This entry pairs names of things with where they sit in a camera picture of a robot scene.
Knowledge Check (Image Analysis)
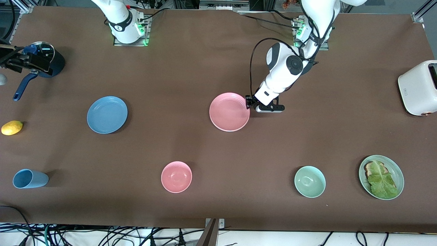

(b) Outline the pink shallow plate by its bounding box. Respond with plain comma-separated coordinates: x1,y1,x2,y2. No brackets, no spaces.
209,92,250,132

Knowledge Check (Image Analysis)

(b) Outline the blue shallow plate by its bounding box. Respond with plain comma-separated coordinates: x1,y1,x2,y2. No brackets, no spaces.
87,96,128,134

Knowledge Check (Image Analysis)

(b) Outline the glass lid with blue knob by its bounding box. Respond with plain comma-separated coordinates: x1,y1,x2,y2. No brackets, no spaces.
23,41,56,69

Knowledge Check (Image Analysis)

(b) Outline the dark blue saucepan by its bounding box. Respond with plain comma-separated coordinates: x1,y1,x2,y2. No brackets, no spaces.
13,42,66,101

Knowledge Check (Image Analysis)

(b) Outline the yellow lemon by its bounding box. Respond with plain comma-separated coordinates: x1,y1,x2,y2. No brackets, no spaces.
1,120,23,136

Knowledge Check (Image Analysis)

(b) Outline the brown table cover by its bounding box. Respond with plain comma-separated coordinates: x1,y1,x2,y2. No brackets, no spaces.
0,5,437,233

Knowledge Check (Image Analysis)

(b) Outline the small green bowl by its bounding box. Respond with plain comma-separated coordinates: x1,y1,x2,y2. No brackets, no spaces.
294,166,326,198

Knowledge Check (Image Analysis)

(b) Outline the grey metal equipment box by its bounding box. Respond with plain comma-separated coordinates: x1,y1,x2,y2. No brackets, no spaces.
199,0,250,13

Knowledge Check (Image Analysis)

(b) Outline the small pink bowl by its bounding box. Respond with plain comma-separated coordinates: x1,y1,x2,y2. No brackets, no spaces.
161,161,193,193

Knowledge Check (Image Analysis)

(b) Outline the blue cup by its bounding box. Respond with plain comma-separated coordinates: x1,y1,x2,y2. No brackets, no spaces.
13,169,49,189

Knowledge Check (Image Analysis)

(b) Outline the toasted bread slice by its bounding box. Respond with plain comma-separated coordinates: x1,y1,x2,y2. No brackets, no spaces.
364,161,388,179

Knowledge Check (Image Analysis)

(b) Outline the dark brown bar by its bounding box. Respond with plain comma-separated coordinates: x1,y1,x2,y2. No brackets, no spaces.
196,219,219,246

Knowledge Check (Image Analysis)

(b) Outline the green lettuce leaf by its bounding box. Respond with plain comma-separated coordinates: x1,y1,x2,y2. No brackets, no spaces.
367,160,399,199

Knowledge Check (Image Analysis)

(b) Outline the white toaster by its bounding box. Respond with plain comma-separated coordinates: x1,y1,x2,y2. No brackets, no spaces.
398,60,437,117

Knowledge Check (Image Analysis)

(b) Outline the green plate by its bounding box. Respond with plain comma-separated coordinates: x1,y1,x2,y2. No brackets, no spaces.
358,155,405,201

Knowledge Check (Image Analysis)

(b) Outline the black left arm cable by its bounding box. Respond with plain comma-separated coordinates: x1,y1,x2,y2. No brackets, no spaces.
250,14,325,100

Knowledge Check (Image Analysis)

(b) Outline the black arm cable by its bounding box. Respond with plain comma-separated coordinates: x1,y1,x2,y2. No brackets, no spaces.
250,14,325,100
0,0,16,41

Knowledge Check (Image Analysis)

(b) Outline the aluminium frame profile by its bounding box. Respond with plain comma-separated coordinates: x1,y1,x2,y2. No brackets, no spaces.
411,0,437,23
10,0,35,39

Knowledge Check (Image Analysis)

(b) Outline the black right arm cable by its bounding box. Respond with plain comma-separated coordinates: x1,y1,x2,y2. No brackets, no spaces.
0,0,16,41

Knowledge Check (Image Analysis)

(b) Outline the silver bracket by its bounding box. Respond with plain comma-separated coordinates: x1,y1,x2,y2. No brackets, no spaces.
205,218,225,229

